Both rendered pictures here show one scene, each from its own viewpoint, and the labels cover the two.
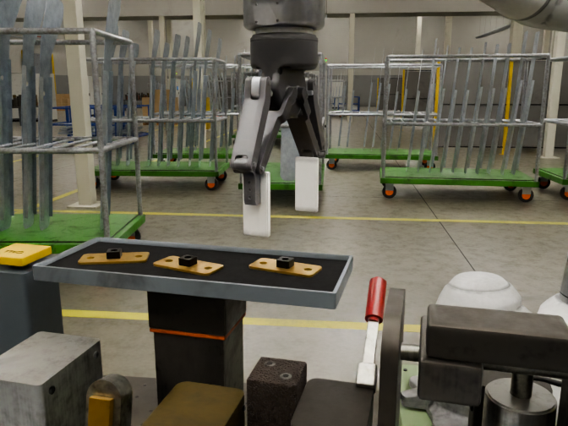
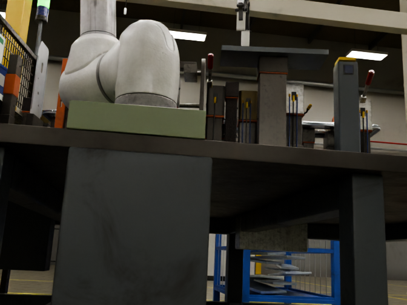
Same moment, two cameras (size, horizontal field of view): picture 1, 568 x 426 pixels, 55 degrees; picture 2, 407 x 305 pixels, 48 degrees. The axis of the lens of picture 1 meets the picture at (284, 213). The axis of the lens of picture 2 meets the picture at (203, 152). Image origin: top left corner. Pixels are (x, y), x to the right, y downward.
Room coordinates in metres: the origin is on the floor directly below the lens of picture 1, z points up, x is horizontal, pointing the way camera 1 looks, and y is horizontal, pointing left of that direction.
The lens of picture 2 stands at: (2.08, -0.47, 0.45)
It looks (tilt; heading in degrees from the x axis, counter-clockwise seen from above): 13 degrees up; 166
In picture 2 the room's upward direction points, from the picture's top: 3 degrees clockwise
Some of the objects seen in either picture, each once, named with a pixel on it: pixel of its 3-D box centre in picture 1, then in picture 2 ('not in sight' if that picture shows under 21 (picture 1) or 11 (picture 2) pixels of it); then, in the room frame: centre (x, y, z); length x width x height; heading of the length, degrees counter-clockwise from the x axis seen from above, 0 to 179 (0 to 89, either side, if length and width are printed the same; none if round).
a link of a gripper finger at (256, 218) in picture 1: (256, 204); (245, 39); (0.57, 0.03, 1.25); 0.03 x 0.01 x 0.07; 65
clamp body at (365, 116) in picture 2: not in sight; (361, 148); (0.59, 0.49, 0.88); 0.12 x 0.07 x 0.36; 166
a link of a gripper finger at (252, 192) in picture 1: (248, 182); not in sight; (0.56, 0.04, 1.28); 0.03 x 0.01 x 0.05; 155
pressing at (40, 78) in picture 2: not in sight; (40, 80); (0.07, -0.74, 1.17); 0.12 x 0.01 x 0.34; 166
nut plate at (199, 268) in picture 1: (188, 261); not in sight; (0.64, 0.12, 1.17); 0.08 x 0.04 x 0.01; 61
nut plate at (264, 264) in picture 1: (285, 263); not in sight; (0.64, 0.00, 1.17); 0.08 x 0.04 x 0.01; 65
